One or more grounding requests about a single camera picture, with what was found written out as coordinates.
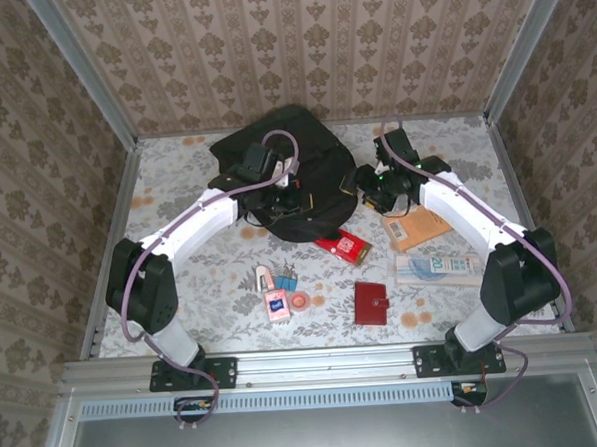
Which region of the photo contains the black backpack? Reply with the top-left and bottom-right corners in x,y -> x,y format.
205,99 -> 365,249

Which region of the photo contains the orange paperback book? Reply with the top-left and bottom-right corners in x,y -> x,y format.
380,202 -> 455,254

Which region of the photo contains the red box with QR code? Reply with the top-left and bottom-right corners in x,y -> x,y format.
312,225 -> 376,270

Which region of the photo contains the pink stapler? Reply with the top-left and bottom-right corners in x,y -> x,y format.
254,264 -> 276,293

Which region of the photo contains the red leather wallet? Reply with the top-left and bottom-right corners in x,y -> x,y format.
352,279 -> 391,328

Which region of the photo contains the pink tape roll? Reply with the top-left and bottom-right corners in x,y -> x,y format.
286,290 -> 312,314

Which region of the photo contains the pink tissue pack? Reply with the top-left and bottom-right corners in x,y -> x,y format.
263,288 -> 292,323

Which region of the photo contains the thin aluminium edge strip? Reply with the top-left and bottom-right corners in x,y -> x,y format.
132,108 -> 489,141

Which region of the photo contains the grey metal sheet panel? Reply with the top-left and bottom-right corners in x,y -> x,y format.
61,372 -> 597,447

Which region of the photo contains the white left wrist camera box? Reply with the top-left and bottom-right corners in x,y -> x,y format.
272,155 -> 301,189

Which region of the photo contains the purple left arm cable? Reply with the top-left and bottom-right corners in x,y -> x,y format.
111,127 -> 315,437

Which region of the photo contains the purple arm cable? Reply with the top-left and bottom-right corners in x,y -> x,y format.
377,109 -> 580,420
111,127 -> 315,437

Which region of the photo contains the aluminium side rail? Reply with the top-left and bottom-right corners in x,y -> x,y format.
483,116 -> 579,338
67,141 -> 154,361

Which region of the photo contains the wide aluminium base rail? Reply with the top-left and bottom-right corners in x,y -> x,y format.
59,331 -> 597,397

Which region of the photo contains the aluminium corner post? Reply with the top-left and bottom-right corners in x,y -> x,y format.
477,0 -> 582,125
24,0 -> 139,156

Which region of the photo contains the grey slotted cable duct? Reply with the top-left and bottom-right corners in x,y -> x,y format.
78,379 -> 462,422

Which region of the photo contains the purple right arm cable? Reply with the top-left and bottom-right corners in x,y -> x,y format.
377,109 -> 580,420

